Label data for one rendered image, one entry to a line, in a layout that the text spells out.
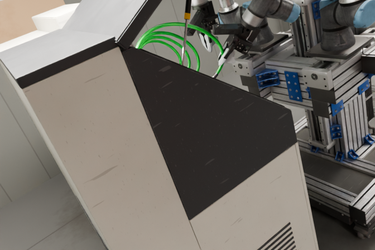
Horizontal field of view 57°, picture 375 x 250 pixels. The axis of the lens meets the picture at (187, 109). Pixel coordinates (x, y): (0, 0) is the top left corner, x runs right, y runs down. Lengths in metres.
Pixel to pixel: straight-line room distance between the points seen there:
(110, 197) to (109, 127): 0.22
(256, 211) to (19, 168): 2.68
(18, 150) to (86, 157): 2.66
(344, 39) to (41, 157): 2.95
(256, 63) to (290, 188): 0.75
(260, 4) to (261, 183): 0.70
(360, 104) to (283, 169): 0.93
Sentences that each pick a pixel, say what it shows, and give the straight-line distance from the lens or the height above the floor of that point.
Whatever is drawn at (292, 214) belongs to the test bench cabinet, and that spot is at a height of 0.46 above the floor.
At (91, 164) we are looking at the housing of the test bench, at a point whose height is 1.19.
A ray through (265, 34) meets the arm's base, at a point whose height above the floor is 1.09.
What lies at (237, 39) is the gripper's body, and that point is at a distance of 1.38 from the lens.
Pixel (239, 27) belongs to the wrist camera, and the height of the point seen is 1.32.
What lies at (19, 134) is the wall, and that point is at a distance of 3.64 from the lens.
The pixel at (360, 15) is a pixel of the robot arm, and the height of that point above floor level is 1.21.
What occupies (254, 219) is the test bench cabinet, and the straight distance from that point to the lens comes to 1.54.
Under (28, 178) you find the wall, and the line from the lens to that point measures 3.80.
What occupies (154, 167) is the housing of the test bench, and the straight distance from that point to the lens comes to 1.15.
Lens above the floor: 1.67
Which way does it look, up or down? 25 degrees down
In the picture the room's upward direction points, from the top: 19 degrees counter-clockwise
